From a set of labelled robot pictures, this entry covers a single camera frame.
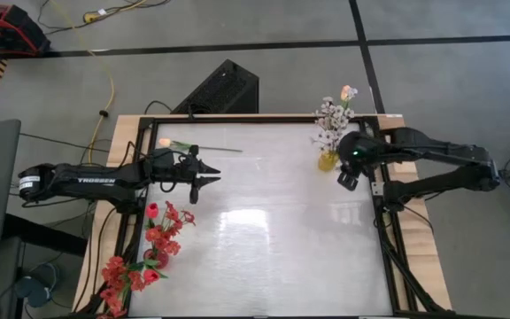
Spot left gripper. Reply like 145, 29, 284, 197
166, 144, 222, 206

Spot peach artificial tulip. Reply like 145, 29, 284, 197
339, 83, 354, 154
158, 136, 243, 154

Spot long-stemmed red blossom bunch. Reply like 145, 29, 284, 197
144, 200, 197, 258

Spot large red blossom bunch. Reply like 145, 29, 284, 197
98, 254, 148, 319

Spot yellow glass vase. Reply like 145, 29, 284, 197
316, 149, 341, 173

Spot dark red glass vase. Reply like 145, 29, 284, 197
143, 247, 171, 270

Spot black speaker box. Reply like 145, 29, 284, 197
170, 58, 260, 115

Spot black desk support beam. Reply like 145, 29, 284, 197
2, 212, 89, 258

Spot blue-grey round stool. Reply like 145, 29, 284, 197
14, 262, 61, 309

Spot red and black case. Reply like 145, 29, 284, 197
0, 2, 52, 58

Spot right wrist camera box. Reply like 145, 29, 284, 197
336, 171, 359, 193

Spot black table frame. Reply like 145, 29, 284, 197
77, 113, 451, 319

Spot black speaker cable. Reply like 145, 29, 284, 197
143, 99, 174, 116

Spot yellow floor cable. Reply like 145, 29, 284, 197
50, 0, 117, 165

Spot black floor cables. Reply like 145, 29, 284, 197
36, 0, 173, 36

